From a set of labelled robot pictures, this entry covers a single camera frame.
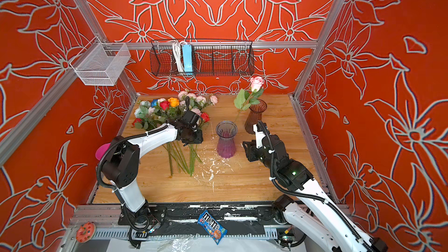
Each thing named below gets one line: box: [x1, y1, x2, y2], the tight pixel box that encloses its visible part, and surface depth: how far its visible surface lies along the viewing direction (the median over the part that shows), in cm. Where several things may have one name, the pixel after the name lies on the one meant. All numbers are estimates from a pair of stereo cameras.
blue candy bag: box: [197, 209, 229, 246], surface depth 71 cm
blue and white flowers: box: [134, 98, 159, 119], surface depth 108 cm
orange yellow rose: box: [168, 97, 180, 108], surface depth 106 cm
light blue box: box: [182, 44, 194, 76], surface depth 91 cm
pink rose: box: [233, 75, 264, 125], surface depth 72 cm
